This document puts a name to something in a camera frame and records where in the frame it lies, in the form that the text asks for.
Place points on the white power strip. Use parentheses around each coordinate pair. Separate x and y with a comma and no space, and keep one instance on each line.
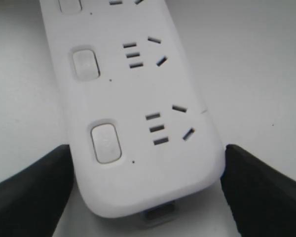
(140,133)

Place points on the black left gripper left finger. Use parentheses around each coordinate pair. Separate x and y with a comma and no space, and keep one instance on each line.
(33,200)

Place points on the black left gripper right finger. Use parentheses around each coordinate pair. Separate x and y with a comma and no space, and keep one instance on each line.
(262,199)

